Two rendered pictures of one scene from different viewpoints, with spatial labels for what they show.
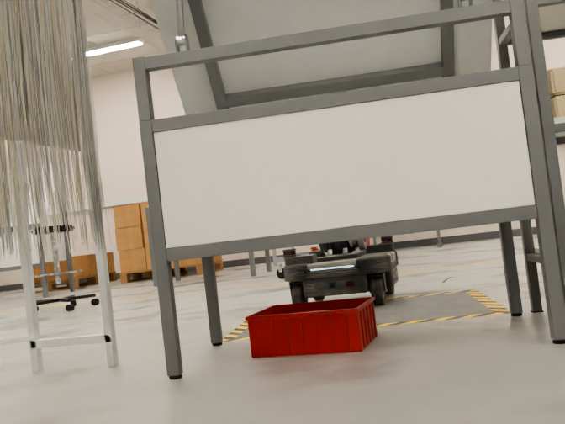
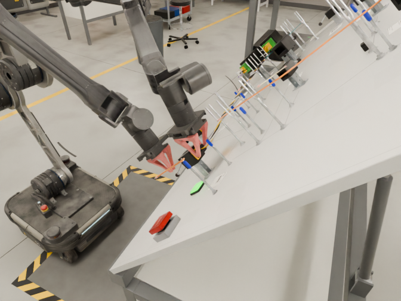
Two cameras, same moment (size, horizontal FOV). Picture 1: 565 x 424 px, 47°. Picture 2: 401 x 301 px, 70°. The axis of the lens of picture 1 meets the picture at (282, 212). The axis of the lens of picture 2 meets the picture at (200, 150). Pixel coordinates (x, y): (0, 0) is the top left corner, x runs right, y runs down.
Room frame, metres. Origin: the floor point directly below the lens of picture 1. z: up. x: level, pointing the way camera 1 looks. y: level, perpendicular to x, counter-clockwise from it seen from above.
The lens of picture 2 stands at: (2.26, 0.66, 1.65)
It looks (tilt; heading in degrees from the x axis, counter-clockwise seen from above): 38 degrees down; 288
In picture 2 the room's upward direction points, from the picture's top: straight up
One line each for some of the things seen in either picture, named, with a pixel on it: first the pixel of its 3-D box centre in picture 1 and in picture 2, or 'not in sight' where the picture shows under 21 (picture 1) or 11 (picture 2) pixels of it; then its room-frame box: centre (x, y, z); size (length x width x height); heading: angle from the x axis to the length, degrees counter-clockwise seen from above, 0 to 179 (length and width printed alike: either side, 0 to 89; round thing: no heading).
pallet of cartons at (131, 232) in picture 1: (169, 239); not in sight; (9.15, 1.61, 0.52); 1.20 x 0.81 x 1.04; 77
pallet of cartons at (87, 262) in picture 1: (71, 272); not in sight; (9.56, 3.15, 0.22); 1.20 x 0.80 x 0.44; 167
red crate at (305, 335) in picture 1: (314, 326); not in sight; (2.30, -0.06, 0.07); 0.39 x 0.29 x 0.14; 72
